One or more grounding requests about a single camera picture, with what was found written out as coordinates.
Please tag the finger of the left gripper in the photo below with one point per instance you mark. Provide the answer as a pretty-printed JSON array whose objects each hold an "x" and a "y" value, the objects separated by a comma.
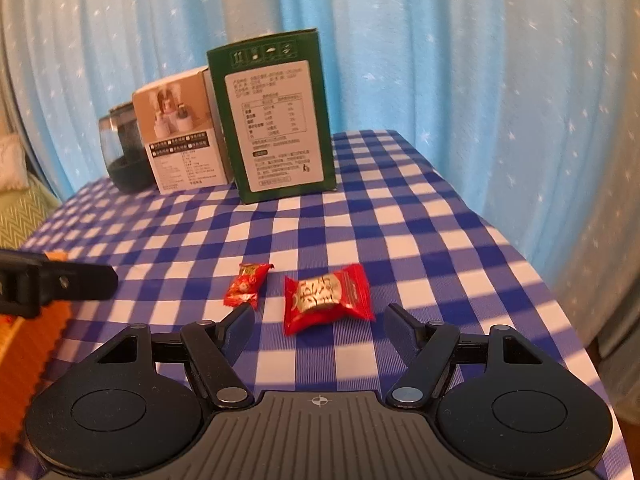
[{"x": 31, "y": 281}]

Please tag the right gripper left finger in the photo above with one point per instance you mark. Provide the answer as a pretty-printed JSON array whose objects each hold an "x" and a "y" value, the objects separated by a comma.
[{"x": 207, "y": 351}]

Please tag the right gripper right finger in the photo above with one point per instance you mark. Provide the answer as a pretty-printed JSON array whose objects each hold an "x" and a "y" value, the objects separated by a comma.
[{"x": 431, "y": 352}]

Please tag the small red candy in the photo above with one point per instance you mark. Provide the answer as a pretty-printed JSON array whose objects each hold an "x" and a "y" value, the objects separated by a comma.
[{"x": 246, "y": 286}]

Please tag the large red gold snack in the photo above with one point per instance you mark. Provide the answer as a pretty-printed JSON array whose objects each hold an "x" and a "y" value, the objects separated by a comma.
[{"x": 327, "y": 298}]

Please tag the orange plastic tray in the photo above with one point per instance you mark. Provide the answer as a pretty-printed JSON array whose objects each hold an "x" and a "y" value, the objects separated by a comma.
[{"x": 26, "y": 347}]

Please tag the green zigzag cushion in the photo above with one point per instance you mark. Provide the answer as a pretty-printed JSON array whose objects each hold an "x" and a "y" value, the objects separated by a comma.
[{"x": 24, "y": 211}]

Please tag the white pink cushion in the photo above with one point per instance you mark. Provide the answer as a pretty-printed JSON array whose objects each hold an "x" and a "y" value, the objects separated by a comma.
[{"x": 13, "y": 170}]

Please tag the blue checkered tablecloth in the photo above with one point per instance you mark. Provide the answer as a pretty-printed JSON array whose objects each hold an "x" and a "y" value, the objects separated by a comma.
[{"x": 176, "y": 254}]

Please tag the dark glass humidifier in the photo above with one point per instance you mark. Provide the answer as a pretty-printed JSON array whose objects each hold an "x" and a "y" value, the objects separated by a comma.
[{"x": 123, "y": 152}]

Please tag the grey curtain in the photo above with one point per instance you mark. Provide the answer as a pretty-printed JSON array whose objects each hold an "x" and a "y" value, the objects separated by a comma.
[{"x": 599, "y": 292}]

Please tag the white humidifier box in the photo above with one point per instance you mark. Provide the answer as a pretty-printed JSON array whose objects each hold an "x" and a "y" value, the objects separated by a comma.
[{"x": 181, "y": 132}]

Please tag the green carton box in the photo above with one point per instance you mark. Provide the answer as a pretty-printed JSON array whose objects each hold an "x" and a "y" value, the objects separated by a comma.
[{"x": 271, "y": 102}]

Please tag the blue star curtain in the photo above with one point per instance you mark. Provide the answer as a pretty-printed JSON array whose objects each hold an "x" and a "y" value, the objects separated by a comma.
[{"x": 529, "y": 108}]

